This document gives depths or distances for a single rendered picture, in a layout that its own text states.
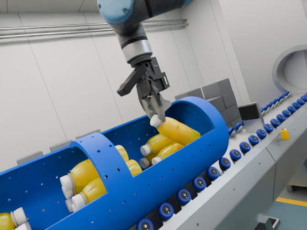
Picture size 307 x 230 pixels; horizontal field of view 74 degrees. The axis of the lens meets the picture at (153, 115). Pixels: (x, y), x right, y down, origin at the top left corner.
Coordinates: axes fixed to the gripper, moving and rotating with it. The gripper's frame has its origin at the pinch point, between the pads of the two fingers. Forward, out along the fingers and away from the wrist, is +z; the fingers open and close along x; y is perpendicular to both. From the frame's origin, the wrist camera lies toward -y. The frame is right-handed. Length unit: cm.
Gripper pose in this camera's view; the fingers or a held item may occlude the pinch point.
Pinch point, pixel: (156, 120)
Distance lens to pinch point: 65.4
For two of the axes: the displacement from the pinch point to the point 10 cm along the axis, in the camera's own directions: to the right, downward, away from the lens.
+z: 3.4, 9.4, 0.5
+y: 7.6, -3.1, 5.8
